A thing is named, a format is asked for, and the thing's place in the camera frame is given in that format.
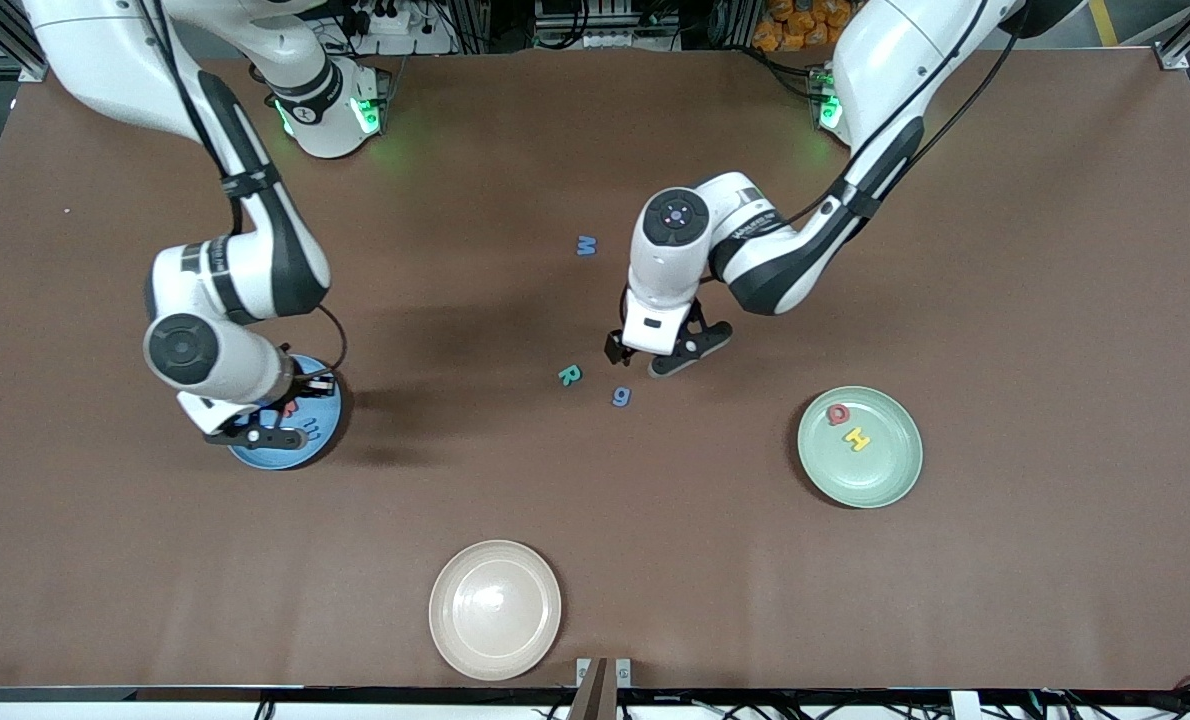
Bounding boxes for blue plate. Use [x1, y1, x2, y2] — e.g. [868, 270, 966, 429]
[227, 355, 344, 472]

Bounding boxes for green plate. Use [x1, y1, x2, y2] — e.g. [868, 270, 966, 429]
[796, 385, 924, 510]

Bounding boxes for beige plate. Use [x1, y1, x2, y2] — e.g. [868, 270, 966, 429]
[428, 539, 563, 683]

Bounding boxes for orange packaged items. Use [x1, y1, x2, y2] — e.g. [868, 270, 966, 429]
[753, 0, 841, 53]

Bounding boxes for white power strip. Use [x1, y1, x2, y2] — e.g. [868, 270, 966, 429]
[340, 0, 456, 56]

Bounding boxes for table edge rail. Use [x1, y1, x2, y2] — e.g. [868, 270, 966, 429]
[0, 686, 1190, 720]

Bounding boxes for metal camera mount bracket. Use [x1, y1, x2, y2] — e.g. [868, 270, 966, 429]
[575, 657, 633, 720]

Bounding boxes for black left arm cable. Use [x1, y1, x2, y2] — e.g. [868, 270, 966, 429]
[790, 0, 1026, 226]

